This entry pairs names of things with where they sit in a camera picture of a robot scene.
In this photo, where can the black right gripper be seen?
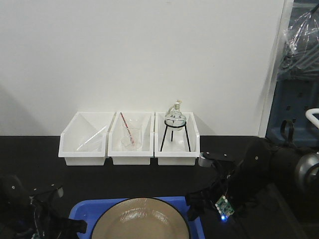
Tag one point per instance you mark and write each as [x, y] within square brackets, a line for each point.
[237, 188]

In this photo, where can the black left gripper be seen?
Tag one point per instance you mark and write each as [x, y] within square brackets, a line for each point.
[44, 222]

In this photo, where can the blue plastic tray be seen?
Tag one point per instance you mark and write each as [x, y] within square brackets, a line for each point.
[91, 210]

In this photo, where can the beige plate with black rim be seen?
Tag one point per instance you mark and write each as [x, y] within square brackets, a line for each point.
[141, 218]

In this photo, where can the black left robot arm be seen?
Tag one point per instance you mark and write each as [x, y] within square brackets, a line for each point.
[13, 206]

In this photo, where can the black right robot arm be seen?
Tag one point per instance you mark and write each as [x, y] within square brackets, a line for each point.
[263, 163]

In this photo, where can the green right circuit board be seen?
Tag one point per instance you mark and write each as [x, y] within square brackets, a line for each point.
[224, 207]

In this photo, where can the white right storage bin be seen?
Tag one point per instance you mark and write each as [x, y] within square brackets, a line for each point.
[176, 147]

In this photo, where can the white storage bin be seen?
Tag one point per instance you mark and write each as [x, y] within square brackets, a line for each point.
[80, 128]
[176, 147]
[145, 154]

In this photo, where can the white left storage bin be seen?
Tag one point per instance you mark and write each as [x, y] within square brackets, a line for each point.
[80, 128]

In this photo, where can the round glass flask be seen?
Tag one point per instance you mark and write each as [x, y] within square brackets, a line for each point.
[174, 118]

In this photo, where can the glass beaker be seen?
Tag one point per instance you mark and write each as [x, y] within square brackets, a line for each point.
[136, 130]

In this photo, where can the glass stirring rod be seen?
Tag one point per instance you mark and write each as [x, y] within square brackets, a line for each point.
[91, 138]

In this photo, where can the white middle storage bin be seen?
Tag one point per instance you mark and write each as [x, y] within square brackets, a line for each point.
[145, 154]

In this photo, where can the white lab faucet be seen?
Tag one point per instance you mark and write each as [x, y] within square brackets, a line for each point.
[311, 116]

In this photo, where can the blue pegboard drying rack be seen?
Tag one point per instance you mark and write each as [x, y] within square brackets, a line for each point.
[292, 98]

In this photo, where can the red white striped straw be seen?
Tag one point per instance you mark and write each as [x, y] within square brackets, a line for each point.
[127, 128]

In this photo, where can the clear plastic wrap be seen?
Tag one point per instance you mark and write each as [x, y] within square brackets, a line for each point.
[300, 57]

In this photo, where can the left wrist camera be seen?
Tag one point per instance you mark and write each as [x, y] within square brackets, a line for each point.
[53, 190]

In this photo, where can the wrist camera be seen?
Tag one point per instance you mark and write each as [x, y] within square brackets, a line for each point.
[207, 159]
[53, 190]

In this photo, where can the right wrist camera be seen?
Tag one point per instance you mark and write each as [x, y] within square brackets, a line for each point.
[207, 159]

